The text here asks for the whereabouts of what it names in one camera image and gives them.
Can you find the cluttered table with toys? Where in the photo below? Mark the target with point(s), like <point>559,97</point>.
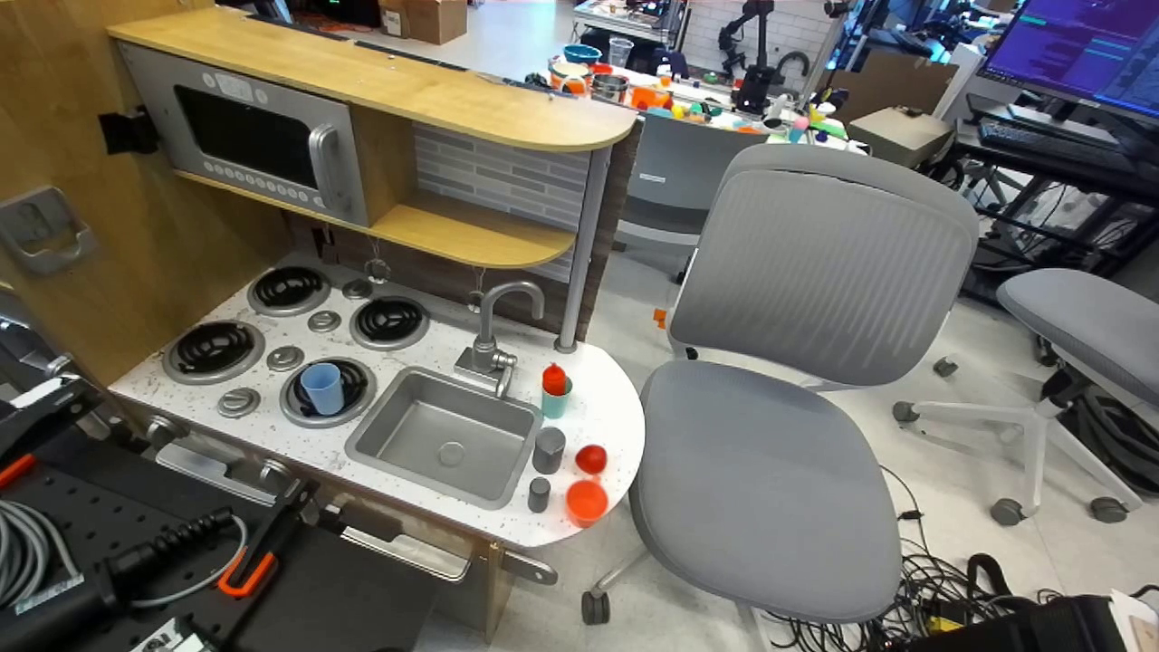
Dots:
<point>634,91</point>

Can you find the large grey cylinder block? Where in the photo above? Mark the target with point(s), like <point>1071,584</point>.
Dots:
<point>549,451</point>

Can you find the grey office chair white legs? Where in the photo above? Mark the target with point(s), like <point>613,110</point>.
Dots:
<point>1077,317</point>

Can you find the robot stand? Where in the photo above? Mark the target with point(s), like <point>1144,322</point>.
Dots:
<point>344,602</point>

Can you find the wooden toy kitchen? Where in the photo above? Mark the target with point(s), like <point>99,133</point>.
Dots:
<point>109,272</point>

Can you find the black metal bracket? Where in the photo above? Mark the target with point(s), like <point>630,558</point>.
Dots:
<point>41,407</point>

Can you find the silver front knob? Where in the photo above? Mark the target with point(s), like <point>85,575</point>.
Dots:
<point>160,429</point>
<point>273,474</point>

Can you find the orange plastic cup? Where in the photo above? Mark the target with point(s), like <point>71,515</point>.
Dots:
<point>587,503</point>

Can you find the grey mesh office chair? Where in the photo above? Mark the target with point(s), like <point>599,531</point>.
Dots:
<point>770,453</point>

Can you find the black coil stove burner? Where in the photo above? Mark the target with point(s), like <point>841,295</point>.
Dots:
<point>214,349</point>
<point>288,290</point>
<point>358,389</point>
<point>389,322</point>

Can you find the teal plastic cup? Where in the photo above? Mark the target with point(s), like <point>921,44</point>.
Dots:
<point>554,406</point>

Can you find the computer monitor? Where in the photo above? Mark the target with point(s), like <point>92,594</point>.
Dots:
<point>1077,45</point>

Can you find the black desk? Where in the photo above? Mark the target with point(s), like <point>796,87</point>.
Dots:
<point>1087,186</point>

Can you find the red toy tomato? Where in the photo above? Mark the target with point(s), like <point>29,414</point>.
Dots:
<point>590,459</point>

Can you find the grey microwave door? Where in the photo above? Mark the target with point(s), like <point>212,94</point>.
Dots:
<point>181,95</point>

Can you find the black keyboard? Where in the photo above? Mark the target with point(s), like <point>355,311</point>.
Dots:
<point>1050,145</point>

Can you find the black and orange clamp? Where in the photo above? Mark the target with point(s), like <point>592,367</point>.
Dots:
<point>263,543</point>

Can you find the grey wall dispenser tray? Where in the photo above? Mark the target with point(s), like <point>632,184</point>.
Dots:
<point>45,231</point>

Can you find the black case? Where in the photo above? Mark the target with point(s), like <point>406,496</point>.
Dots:
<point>1032,629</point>

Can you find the small grey cylinder block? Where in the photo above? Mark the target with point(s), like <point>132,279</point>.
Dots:
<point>539,495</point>

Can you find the dark grey plastic chair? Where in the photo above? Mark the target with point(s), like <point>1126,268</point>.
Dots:
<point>679,172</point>

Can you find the silver toy tap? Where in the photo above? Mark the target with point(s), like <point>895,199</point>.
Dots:
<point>486,349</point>

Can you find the beige box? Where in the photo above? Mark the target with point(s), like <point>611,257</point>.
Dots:
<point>896,134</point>

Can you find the light blue plastic cup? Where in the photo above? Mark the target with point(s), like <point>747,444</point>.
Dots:
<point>322,389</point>

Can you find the cardboard box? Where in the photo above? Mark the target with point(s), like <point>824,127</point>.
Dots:
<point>426,18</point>

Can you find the grey toy sink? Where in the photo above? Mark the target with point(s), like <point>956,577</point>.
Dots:
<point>444,444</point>

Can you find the silver hanging hook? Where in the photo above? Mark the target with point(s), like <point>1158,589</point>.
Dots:
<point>378,268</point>
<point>475,297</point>

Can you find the silver stove knob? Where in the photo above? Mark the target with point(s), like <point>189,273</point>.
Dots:
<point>357,289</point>
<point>324,321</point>
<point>285,358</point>
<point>238,402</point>

